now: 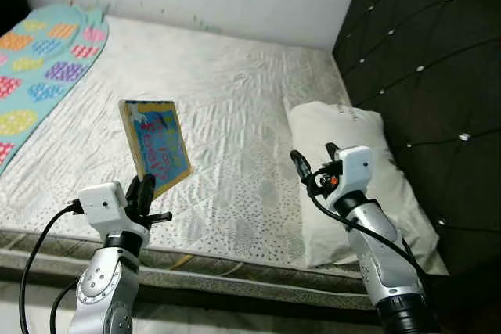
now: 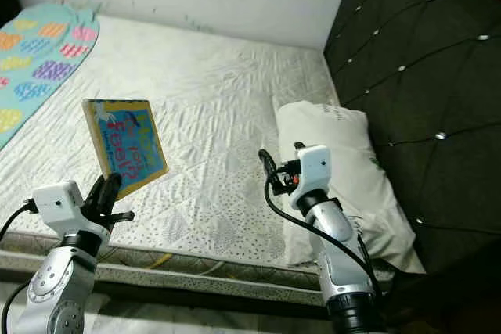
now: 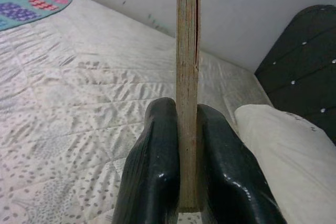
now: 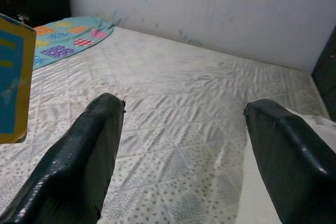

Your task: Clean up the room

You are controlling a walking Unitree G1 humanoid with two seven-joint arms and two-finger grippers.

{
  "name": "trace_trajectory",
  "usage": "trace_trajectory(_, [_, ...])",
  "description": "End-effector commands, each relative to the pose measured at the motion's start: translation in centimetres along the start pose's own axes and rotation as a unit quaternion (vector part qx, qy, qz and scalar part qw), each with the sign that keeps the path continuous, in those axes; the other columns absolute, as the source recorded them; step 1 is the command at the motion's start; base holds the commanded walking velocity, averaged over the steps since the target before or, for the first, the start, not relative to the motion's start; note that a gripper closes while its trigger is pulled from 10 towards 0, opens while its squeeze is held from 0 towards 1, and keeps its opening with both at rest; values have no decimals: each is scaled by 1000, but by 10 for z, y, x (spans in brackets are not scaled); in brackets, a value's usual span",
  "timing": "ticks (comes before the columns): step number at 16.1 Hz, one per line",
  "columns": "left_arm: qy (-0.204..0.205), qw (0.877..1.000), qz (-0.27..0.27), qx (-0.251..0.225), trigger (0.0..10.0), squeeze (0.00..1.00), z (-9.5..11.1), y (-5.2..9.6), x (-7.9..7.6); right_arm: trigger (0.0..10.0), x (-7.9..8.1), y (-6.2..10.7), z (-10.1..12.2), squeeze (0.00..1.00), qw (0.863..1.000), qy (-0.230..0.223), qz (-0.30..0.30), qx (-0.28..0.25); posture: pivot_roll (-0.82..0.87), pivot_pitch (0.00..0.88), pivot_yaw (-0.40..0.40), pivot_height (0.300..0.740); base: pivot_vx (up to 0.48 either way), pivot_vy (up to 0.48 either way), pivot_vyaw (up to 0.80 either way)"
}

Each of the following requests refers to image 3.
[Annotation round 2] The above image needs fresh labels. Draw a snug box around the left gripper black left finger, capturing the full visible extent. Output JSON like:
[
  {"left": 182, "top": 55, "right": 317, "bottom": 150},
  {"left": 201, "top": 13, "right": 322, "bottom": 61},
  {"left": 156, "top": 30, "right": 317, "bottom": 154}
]
[{"left": 111, "top": 98, "right": 182, "bottom": 224}]

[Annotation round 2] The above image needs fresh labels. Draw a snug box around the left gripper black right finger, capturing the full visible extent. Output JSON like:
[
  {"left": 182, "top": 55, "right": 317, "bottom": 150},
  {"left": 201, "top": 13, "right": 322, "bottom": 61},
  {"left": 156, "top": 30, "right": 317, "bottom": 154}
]
[{"left": 196, "top": 103, "right": 288, "bottom": 224}]

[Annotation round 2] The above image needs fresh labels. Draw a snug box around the blue yellow children's board book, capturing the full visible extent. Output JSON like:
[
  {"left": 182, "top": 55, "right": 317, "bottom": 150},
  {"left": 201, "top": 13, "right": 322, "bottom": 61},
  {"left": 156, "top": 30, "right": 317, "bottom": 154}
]
[{"left": 175, "top": 0, "right": 203, "bottom": 213}]

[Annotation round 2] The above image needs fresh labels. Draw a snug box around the beige pillow with print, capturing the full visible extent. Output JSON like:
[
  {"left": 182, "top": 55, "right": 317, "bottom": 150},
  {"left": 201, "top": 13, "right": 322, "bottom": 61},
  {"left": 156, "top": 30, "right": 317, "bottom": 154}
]
[{"left": 233, "top": 104, "right": 336, "bottom": 224}]

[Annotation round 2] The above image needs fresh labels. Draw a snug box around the grey quilted mattress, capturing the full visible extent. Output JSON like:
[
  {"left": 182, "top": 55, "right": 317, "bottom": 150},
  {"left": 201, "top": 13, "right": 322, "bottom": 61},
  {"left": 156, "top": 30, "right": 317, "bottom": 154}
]
[{"left": 0, "top": 0, "right": 274, "bottom": 224}]

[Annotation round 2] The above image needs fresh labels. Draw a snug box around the black tufted headboard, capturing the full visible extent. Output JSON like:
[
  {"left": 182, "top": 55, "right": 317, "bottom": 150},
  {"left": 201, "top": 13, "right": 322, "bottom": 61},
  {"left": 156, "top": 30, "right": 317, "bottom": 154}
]
[{"left": 254, "top": 5, "right": 336, "bottom": 146}]

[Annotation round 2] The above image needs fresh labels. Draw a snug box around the teal blanket with colourful shapes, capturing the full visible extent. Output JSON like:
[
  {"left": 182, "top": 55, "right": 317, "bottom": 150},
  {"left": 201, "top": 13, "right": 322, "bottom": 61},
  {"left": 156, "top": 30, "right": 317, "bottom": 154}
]
[{"left": 0, "top": 0, "right": 74, "bottom": 33}]

